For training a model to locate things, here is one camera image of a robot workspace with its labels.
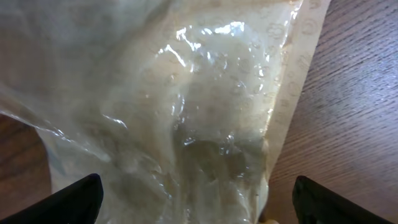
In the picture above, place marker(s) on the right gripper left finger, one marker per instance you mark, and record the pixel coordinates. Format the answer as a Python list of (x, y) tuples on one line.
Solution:
[(79, 203)]

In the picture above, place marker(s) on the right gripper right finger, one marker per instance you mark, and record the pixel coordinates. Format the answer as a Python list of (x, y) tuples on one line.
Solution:
[(316, 204)]

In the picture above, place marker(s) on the beige kraft pouch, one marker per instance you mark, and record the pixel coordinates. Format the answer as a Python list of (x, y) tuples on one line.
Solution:
[(181, 106)]

